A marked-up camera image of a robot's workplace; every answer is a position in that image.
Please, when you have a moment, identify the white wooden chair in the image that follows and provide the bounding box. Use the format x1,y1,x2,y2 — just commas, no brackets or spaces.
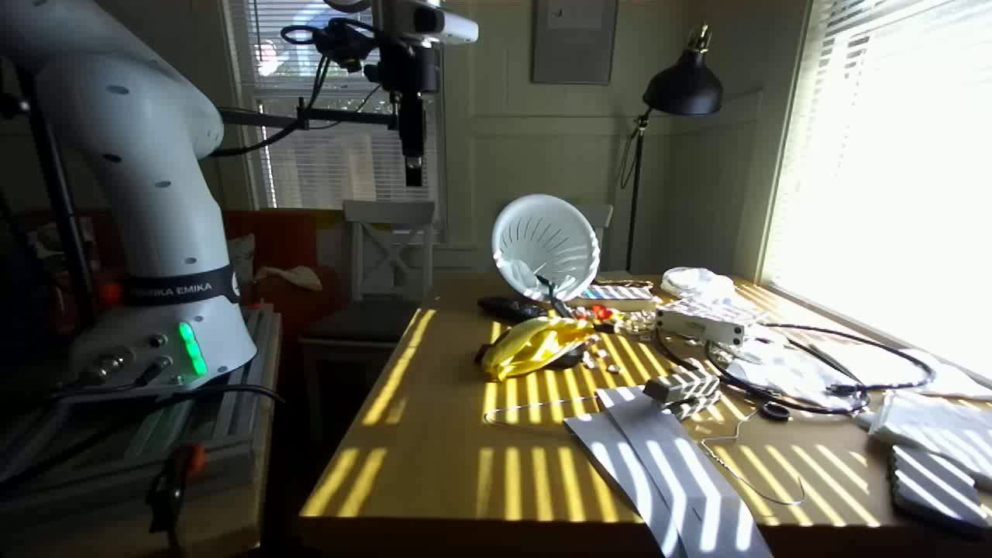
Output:
299,199,440,437

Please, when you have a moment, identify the white window blind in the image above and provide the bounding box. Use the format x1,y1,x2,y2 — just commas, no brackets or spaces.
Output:
757,0,992,385

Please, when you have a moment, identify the dark notebook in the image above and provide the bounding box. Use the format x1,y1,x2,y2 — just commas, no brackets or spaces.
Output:
888,443,992,539

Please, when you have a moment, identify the grey striped cloth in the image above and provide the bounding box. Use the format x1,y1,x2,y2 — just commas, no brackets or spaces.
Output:
564,385,774,558

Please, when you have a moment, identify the yellow banana bag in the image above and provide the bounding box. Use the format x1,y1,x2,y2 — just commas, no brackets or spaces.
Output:
478,312,599,385

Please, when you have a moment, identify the curtained window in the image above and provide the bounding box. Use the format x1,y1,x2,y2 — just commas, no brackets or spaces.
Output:
252,0,450,209

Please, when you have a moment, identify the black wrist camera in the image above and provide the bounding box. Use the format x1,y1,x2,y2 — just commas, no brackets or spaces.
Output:
282,12,381,73

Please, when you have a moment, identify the white crumpled cloth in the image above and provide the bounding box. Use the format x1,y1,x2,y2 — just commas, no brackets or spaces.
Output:
661,264,762,318

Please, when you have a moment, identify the white cloth on cabinet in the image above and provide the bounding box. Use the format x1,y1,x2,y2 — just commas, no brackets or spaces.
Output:
252,264,325,294

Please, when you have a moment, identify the small grey striped box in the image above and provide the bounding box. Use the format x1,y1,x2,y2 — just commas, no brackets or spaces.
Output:
646,360,725,419

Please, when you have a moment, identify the black spatula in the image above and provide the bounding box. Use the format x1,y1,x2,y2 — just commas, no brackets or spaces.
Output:
530,268,582,318

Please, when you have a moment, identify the white paper stack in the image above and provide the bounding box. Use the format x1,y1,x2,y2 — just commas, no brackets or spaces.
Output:
865,389,992,488

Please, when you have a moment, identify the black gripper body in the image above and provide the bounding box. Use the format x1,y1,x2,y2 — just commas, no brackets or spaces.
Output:
398,63,432,157

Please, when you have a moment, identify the red brown cabinet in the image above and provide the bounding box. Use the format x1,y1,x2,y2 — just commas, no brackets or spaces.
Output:
219,203,351,350

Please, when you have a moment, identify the small black remote control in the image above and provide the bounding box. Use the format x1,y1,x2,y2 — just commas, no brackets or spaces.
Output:
475,290,553,326

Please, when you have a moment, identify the black desk lamp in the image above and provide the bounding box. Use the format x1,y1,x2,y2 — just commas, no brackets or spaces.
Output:
617,21,725,274

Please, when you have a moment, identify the white slotted colander bowl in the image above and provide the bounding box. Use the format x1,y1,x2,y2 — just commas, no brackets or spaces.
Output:
491,191,603,304

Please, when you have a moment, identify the grey wall frame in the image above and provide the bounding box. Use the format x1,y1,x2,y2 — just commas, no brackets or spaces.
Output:
528,0,621,85

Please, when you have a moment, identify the folded beige towel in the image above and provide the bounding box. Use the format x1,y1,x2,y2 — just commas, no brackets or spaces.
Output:
568,283,661,304

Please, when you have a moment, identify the silver patterned cloth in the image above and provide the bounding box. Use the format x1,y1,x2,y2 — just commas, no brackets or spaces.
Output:
722,335,861,412

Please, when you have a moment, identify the grey metal robot stand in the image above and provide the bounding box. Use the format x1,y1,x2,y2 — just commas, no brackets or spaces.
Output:
0,304,285,558

